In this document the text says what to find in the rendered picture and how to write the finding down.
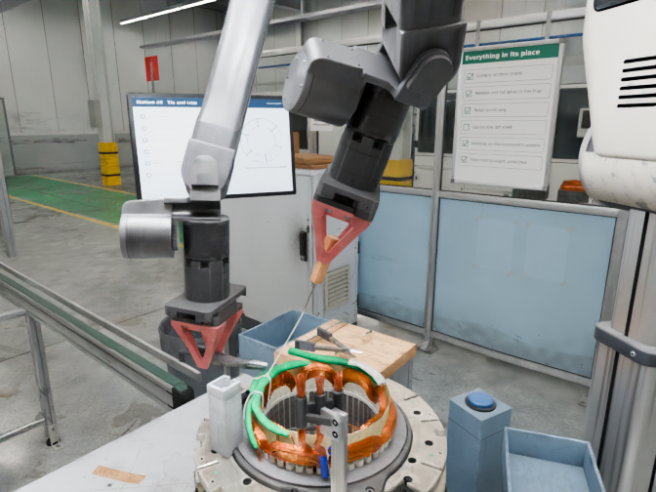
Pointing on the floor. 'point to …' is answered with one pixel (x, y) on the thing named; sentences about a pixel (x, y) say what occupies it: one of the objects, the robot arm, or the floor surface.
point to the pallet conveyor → (67, 325)
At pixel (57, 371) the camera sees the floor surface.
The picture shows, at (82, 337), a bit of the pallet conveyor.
